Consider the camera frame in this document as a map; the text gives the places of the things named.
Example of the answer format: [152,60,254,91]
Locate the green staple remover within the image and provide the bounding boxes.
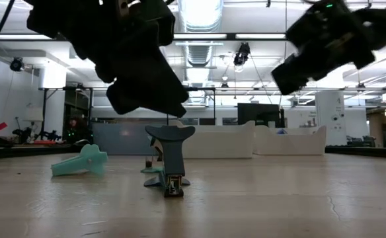
[50,143,109,177]

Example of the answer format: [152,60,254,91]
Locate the dark translucent plastic bin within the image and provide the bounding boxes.
[92,122,171,156]

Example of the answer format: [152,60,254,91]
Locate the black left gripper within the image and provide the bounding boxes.
[70,0,190,118]

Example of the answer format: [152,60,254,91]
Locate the black background rack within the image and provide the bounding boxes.
[38,85,95,143]

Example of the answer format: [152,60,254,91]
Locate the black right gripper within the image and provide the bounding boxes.
[271,0,376,96]

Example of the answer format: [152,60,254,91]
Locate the white plastic bin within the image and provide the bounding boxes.
[168,119,256,159]
[252,124,327,156]

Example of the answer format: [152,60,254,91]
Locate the black background monitor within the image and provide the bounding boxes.
[237,102,285,128]

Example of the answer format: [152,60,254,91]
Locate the silver ventilation duct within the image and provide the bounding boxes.
[178,0,225,106]

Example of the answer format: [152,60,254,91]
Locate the black wall-mounted camera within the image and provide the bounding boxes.
[9,56,25,73]

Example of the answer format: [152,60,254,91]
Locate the black overhead camera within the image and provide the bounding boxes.
[233,42,252,67]

